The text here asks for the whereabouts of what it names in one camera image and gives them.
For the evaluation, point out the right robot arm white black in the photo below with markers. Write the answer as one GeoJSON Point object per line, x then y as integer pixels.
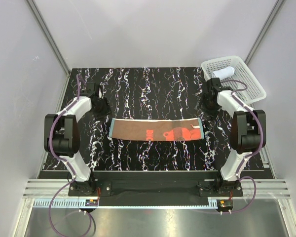
{"type": "Point", "coordinates": [248, 126]}

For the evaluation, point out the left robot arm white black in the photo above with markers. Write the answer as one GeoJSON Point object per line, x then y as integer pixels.
{"type": "Point", "coordinates": [61, 134]}

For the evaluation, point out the white plastic mesh basket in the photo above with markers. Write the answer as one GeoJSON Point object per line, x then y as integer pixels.
{"type": "Point", "coordinates": [249, 88]}

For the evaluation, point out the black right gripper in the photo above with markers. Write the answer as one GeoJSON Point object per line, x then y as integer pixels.
{"type": "Point", "coordinates": [201, 105]}

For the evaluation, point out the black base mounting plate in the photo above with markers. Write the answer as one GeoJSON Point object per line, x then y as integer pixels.
{"type": "Point", "coordinates": [200, 183]}

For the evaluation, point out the orange patterned towel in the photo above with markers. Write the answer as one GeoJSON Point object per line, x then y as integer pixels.
{"type": "Point", "coordinates": [157, 130]}

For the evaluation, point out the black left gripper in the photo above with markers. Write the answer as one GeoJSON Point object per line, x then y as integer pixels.
{"type": "Point", "coordinates": [106, 110]}

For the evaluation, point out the aluminium frame rail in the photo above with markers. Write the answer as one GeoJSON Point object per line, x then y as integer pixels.
{"type": "Point", "coordinates": [43, 190]}

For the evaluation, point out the white terry towel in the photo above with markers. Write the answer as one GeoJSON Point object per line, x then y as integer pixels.
{"type": "Point", "coordinates": [224, 73]}

